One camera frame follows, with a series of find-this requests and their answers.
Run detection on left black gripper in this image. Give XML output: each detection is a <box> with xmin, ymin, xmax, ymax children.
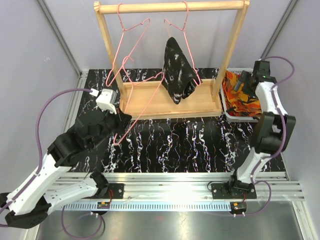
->
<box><xmin>90</xmin><ymin>103</ymin><xmax>133</xmax><ymax>150</ymax></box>

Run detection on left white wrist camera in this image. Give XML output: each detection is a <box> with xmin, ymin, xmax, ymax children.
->
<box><xmin>89</xmin><ymin>88</ymin><xmax>117</xmax><ymax>115</ymax></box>

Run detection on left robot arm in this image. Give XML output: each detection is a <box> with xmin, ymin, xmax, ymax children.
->
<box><xmin>0</xmin><ymin>109</ymin><xmax>132</xmax><ymax>229</ymax></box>

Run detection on orange camouflage trousers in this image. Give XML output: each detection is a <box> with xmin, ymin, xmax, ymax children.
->
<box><xmin>222</xmin><ymin>71</ymin><xmax>262</xmax><ymax>117</ymax></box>

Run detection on white slotted cable duct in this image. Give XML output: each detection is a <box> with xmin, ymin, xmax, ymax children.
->
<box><xmin>64</xmin><ymin>201</ymin><xmax>231</xmax><ymax>212</ymax></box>

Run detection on white plastic basket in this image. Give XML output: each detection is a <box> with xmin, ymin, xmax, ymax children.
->
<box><xmin>220</xmin><ymin>68</ymin><xmax>260</xmax><ymax>122</ymax></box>

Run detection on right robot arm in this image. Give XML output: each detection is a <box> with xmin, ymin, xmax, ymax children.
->
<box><xmin>225</xmin><ymin>57</ymin><xmax>296</xmax><ymax>199</ymax></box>

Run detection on aluminium mounting rail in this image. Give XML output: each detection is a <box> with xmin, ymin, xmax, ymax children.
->
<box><xmin>105</xmin><ymin>172</ymin><xmax>305</xmax><ymax>202</ymax></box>

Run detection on black white patterned trousers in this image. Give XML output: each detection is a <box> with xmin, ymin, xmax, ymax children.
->
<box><xmin>162</xmin><ymin>37</ymin><xmax>202</xmax><ymax>105</ymax></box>

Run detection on wooden clothes rack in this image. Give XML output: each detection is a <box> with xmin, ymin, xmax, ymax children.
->
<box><xmin>94</xmin><ymin>0</ymin><xmax>250</xmax><ymax>120</ymax></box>

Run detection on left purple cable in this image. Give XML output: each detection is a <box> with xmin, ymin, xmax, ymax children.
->
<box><xmin>0</xmin><ymin>87</ymin><xmax>95</xmax><ymax>228</ymax></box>

